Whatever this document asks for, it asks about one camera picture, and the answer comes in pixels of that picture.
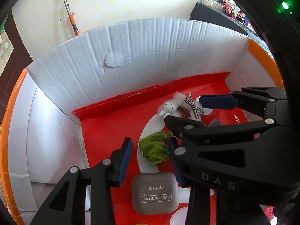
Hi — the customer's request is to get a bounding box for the white fluffy bunny hair clip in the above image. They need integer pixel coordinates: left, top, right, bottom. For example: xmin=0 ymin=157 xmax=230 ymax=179
xmin=157 ymin=92 xmax=204 ymax=122

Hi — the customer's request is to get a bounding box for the beige hanging organizer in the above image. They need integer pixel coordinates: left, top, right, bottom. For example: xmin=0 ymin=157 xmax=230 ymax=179
xmin=0 ymin=23 xmax=14 ymax=75

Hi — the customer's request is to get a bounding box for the red paper bag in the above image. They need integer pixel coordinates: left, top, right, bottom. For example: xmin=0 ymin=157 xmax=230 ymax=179
xmin=72 ymin=71 xmax=260 ymax=225

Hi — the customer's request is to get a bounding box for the clear plastic lid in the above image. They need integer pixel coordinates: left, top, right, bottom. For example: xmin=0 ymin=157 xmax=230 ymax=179
xmin=170 ymin=205 xmax=191 ymax=225

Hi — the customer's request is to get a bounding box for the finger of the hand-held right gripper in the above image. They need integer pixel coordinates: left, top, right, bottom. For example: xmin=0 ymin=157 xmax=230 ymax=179
xmin=199 ymin=87 xmax=286 ymax=118
xmin=164 ymin=116 xmax=276 ymax=144

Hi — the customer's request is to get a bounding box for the desk with dark cloth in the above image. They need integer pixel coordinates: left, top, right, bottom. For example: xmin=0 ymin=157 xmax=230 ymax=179
xmin=190 ymin=2 xmax=260 ymax=38

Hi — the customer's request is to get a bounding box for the orange and grey mop handle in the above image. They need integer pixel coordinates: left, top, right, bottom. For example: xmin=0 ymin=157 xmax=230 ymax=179
xmin=59 ymin=0 xmax=80 ymax=37

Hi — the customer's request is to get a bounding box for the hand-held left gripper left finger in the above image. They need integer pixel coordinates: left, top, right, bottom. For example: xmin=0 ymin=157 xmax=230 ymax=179
xmin=29 ymin=137 xmax=133 ymax=225

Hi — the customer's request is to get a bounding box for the orange cardboard box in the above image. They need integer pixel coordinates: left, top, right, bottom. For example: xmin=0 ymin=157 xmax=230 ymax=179
xmin=0 ymin=17 xmax=285 ymax=225

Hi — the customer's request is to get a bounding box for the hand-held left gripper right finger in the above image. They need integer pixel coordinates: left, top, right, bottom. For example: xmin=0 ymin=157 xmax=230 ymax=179
xmin=169 ymin=138 xmax=269 ymax=225

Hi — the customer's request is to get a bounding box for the green fuzzy plush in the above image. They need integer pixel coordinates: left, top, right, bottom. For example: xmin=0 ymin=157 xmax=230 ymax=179
xmin=138 ymin=131 xmax=171 ymax=165

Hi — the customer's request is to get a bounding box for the taupe eyeshadow case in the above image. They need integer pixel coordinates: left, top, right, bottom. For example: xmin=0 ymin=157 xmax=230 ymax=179
xmin=131 ymin=172 xmax=179 ymax=215

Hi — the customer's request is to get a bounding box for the row of desk knick-knacks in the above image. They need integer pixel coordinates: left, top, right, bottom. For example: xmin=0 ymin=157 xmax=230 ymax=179
xmin=202 ymin=0 xmax=249 ymax=25

